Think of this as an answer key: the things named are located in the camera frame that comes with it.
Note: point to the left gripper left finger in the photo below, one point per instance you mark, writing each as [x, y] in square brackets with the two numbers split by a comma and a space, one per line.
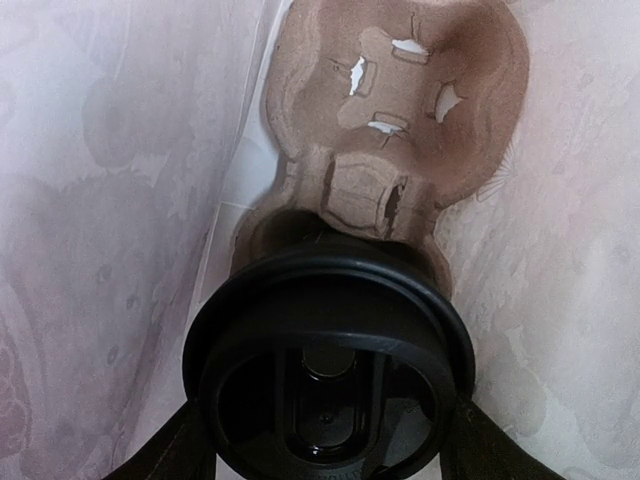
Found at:
[179, 450]

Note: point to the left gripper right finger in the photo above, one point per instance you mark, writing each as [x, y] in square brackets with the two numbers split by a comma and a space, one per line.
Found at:
[476, 448]

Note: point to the brown cardboard cup carrier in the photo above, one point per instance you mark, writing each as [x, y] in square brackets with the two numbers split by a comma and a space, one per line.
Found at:
[384, 114]

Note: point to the white paper takeout bag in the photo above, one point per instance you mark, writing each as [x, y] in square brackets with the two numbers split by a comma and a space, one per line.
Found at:
[131, 146]

